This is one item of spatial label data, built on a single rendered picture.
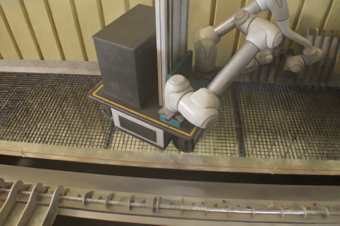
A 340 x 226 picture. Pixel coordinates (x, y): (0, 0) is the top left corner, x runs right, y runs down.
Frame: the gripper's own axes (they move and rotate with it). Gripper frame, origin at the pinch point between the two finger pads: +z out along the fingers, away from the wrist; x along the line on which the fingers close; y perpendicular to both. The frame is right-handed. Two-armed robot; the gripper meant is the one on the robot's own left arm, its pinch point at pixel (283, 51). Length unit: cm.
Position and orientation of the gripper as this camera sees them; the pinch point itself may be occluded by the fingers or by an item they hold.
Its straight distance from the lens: 261.6
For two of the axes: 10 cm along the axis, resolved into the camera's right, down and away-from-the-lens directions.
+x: 10.0, 0.5, -0.5
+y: -0.2, 8.6, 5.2
